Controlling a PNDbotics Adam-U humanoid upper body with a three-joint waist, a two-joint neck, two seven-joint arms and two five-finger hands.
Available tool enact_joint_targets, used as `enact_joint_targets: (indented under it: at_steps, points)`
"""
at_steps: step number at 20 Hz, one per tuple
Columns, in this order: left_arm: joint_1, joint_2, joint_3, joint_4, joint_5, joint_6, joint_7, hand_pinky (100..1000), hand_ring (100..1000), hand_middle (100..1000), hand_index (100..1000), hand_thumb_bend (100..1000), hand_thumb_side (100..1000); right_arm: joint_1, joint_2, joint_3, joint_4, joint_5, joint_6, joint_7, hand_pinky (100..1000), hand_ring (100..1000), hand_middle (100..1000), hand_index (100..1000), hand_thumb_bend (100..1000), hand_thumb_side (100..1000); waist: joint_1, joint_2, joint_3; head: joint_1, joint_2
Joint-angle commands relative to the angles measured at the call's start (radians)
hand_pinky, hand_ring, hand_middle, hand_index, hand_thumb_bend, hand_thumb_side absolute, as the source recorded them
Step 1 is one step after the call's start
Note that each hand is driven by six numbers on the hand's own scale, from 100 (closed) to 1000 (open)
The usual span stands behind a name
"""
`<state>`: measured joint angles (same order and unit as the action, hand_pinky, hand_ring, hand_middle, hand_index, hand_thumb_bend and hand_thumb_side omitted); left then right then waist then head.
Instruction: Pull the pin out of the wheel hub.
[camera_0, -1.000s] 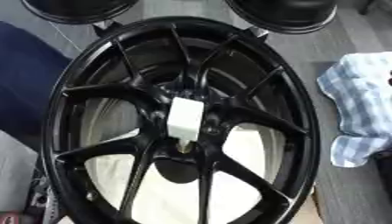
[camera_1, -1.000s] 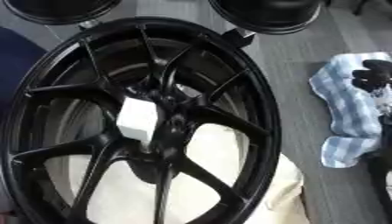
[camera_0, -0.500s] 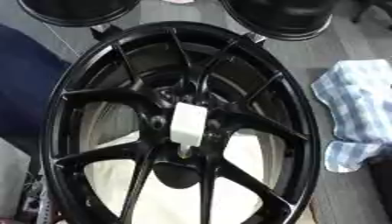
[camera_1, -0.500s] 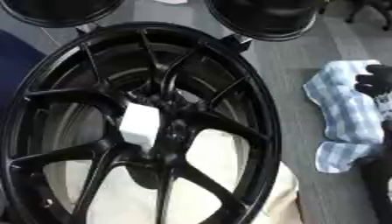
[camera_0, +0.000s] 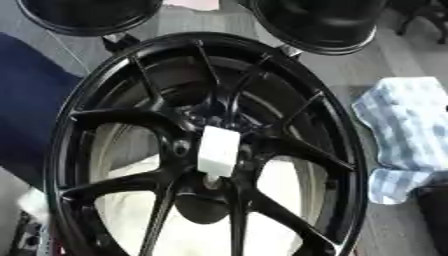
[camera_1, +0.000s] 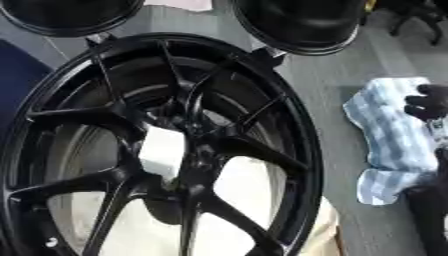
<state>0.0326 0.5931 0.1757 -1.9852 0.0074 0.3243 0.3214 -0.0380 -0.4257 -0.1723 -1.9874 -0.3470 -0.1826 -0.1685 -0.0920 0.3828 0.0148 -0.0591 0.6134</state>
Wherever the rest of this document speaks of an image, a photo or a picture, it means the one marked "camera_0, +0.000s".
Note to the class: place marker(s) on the white pin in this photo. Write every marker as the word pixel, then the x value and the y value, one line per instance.
pixel 218 151

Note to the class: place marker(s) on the blue white checked cloth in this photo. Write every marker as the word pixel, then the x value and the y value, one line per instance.
pixel 405 133

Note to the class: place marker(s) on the black spoked wheel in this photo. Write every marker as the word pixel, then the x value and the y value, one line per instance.
pixel 146 123

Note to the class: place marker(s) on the black chair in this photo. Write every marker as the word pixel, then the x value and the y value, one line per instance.
pixel 423 16

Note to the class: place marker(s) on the dark blue fabric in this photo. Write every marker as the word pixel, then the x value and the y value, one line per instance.
pixel 29 110

